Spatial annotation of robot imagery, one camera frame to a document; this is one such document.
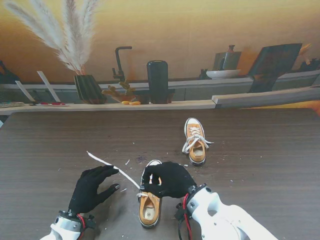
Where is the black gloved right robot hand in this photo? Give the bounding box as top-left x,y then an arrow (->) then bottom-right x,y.
141,161 -> 197,200

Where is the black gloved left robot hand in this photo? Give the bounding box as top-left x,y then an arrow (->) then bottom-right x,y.
67,165 -> 121,214

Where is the long white spread shoelace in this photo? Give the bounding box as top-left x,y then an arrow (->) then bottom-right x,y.
86,150 -> 161,201

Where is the white shoelace of handled sneaker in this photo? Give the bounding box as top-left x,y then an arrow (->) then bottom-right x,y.
181,126 -> 215,155

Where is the light wooden shelf plank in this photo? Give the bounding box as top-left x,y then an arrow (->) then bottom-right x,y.
0,99 -> 216,116

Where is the dark ribbed vase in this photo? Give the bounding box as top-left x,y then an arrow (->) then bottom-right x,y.
73,74 -> 107,105

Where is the black cylindrical canister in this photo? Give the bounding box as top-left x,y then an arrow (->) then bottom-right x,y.
146,59 -> 169,105

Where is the long white slanted slat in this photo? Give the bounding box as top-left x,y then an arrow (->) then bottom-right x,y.
36,70 -> 62,103

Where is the short white slanted slat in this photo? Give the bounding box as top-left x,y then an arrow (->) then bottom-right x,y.
14,80 -> 36,105

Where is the white bowl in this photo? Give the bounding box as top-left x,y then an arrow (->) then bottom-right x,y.
205,68 -> 242,80

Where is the grey shelf plank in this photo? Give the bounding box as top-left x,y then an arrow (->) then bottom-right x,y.
211,86 -> 320,110

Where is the black kitchen faucet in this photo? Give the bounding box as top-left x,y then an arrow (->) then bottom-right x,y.
111,45 -> 133,82

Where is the grey metal kettle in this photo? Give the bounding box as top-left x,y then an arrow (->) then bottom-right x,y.
212,44 -> 242,71

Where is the white pampas grass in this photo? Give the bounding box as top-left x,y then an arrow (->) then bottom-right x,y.
0,0 -> 101,76

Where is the dark slanted board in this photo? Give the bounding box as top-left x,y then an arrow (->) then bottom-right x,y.
247,42 -> 303,93

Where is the red left wrist cable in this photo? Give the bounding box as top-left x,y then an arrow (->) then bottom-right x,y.
76,213 -> 87,238

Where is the red wrist cable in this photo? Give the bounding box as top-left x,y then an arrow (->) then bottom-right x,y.
182,193 -> 193,240
76,213 -> 87,238

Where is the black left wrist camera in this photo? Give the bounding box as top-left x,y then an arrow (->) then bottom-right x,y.
83,214 -> 97,230

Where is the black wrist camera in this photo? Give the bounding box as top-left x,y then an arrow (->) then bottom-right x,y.
174,202 -> 188,222
83,214 -> 97,230

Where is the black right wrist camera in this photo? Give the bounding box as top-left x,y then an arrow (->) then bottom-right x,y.
174,202 -> 188,222

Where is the red right wrist cable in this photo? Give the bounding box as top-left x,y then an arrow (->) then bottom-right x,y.
182,193 -> 193,240

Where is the black braided right wrist cable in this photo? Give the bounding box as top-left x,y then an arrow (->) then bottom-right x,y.
177,217 -> 191,240

